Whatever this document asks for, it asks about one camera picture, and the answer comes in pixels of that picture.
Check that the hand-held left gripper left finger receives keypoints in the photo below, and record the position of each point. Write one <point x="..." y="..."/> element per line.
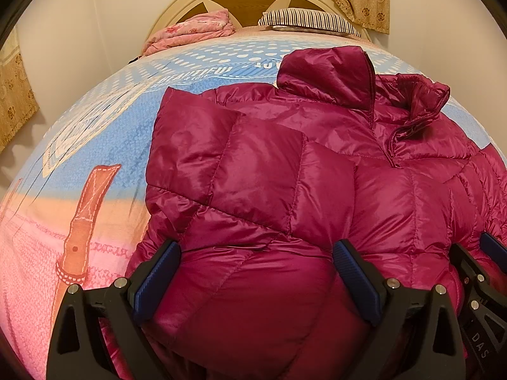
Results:
<point x="158" y="275"/>

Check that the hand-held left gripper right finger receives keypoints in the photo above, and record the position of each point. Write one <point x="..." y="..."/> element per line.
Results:
<point x="358" y="281"/>

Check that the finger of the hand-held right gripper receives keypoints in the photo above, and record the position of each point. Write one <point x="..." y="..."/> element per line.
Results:
<point x="494" y="247"/>
<point x="481" y="324"/>

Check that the magenta down jacket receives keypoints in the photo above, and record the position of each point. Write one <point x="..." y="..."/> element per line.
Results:
<point x="277" y="166"/>

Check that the printed blue pink blanket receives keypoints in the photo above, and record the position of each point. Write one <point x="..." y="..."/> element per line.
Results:
<point x="99" y="146"/>

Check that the pink folded quilt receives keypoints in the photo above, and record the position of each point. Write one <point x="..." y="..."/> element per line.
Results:
<point x="190" y="27"/>

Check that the striped pillow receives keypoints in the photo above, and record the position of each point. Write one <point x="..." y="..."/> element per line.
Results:
<point x="309" y="18"/>

